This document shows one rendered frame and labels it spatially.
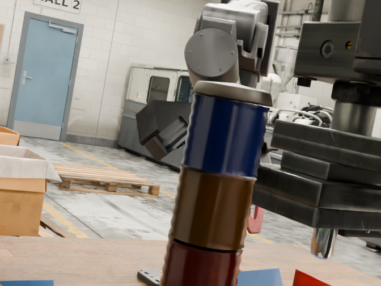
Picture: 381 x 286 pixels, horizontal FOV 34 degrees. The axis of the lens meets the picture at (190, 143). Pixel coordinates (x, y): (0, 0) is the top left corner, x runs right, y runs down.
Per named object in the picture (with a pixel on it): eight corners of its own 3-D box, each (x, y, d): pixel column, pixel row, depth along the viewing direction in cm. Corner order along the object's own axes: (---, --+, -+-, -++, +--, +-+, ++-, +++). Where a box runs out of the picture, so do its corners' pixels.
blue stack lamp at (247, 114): (227, 165, 33) (238, 102, 33) (273, 179, 30) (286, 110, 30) (166, 158, 31) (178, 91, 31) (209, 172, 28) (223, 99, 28)
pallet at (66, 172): (122, 180, 811) (124, 169, 810) (158, 197, 727) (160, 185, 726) (32, 172, 748) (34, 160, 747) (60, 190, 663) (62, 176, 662)
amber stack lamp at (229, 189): (215, 229, 33) (227, 168, 33) (260, 250, 30) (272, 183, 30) (154, 226, 31) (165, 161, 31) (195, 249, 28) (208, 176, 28)
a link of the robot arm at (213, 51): (249, 84, 64) (271, -17, 68) (169, 70, 66) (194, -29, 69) (249, 120, 75) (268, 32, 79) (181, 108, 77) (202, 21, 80)
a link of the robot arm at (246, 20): (266, 13, 73) (282, 0, 102) (191, 2, 74) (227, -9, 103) (249, 114, 77) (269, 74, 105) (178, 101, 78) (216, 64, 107)
